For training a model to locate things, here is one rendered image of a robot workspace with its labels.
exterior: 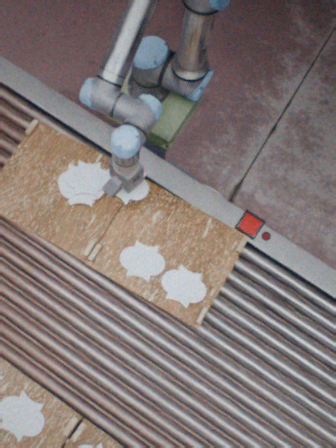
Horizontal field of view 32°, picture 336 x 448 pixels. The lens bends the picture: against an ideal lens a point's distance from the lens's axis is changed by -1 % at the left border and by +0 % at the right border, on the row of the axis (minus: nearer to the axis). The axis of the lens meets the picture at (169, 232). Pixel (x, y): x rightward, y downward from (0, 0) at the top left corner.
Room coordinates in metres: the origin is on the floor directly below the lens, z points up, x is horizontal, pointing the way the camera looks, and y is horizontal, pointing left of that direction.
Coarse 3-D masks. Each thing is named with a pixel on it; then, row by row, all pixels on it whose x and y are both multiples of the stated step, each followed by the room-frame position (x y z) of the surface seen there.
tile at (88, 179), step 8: (72, 168) 0.73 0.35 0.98; (80, 168) 0.74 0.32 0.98; (88, 168) 0.74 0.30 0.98; (96, 168) 0.75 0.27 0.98; (72, 176) 0.71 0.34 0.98; (80, 176) 0.71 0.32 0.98; (88, 176) 0.72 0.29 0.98; (96, 176) 0.72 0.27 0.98; (72, 184) 0.68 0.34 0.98; (80, 184) 0.68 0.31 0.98; (88, 184) 0.69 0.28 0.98; (96, 184) 0.69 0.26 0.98; (104, 184) 0.70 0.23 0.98; (80, 192) 0.66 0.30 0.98; (88, 192) 0.66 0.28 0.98; (96, 192) 0.67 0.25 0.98
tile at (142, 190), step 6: (108, 174) 0.69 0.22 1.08; (144, 174) 0.71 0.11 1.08; (144, 180) 0.69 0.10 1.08; (138, 186) 0.67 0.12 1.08; (144, 186) 0.68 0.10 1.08; (120, 192) 0.64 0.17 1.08; (132, 192) 0.65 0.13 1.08; (138, 192) 0.65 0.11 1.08; (144, 192) 0.66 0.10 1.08; (126, 198) 0.63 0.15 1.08; (132, 198) 0.63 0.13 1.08; (138, 198) 0.63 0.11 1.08; (126, 204) 0.61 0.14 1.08
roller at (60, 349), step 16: (0, 304) 0.26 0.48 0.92; (16, 320) 0.22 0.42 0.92; (32, 336) 0.19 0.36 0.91; (48, 336) 0.19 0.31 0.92; (64, 352) 0.15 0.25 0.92; (80, 368) 0.12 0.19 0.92; (96, 368) 0.13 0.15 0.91; (112, 384) 0.09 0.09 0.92; (128, 400) 0.05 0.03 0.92; (144, 400) 0.06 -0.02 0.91; (144, 416) 0.01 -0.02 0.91; (160, 416) 0.02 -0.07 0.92; (176, 432) -0.02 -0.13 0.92
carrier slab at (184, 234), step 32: (160, 192) 0.72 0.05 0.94; (128, 224) 0.59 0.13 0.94; (160, 224) 0.61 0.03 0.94; (192, 224) 0.63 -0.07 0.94; (224, 224) 0.65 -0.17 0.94; (192, 256) 0.52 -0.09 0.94; (224, 256) 0.54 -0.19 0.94; (128, 288) 0.38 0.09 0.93; (160, 288) 0.40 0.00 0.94; (192, 320) 0.32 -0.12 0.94
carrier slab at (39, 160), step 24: (24, 144) 0.81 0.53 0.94; (48, 144) 0.82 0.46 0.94; (72, 144) 0.84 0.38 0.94; (24, 168) 0.72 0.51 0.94; (48, 168) 0.74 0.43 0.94; (0, 192) 0.62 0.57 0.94; (24, 192) 0.64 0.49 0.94; (48, 192) 0.65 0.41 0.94; (24, 216) 0.56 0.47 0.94; (48, 216) 0.57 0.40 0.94; (72, 216) 0.58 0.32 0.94; (96, 216) 0.60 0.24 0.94; (48, 240) 0.49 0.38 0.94; (72, 240) 0.51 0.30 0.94; (96, 240) 0.52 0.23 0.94
